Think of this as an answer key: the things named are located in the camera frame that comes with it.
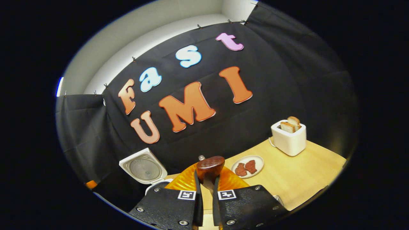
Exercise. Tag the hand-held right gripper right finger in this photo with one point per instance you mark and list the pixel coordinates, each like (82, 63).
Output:
(246, 207)

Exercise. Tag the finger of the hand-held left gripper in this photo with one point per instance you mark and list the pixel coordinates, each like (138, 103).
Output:
(91, 184)

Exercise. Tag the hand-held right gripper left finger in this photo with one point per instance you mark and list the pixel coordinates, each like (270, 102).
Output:
(172, 207)

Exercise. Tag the white rice cooker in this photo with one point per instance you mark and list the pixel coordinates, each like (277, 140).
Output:
(143, 167)

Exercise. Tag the wooden spoon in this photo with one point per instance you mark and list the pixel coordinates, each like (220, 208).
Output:
(210, 167)

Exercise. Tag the red meat slice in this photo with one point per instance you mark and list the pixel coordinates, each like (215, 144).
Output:
(250, 166)
(240, 170)

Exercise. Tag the white plate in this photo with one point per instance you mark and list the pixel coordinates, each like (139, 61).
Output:
(257, 161)

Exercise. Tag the white toaster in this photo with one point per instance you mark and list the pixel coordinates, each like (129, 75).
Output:
(289, 140)

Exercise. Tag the black backdrop cloth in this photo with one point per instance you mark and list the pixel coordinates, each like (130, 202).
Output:
(271, 80)

